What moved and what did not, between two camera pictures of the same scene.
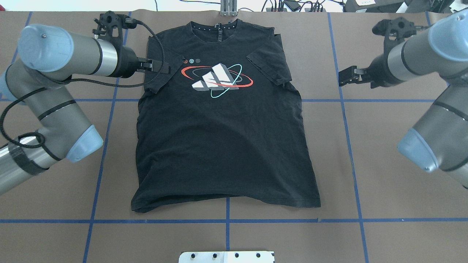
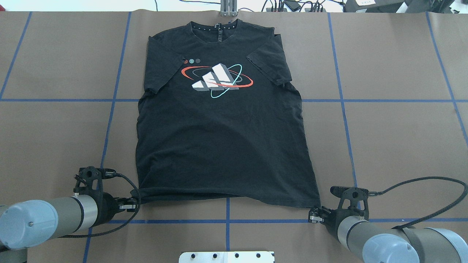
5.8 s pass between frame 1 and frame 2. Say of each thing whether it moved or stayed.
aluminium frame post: stayed
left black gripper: moved
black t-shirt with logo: stayed
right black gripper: moved
